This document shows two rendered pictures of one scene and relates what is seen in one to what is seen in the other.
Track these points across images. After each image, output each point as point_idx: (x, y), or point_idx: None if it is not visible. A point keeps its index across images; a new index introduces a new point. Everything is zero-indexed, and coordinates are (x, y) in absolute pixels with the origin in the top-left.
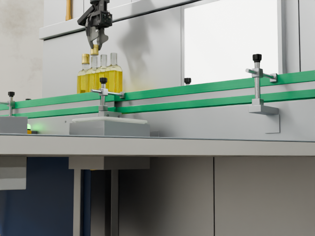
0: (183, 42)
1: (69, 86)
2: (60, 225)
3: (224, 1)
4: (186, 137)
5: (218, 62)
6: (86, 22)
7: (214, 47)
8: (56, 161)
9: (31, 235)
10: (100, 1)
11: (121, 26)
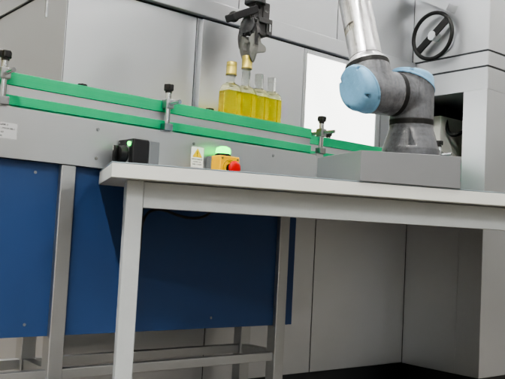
0: (305, 89)
1: (128, 81)
2: (251, 289)
3: (340, 65)
4: None
5: (333, 121)
6: (256, 26)
7: (331, 105)
8: None
9: (198, 310)
10: (265, 6)
11: (234, 35)
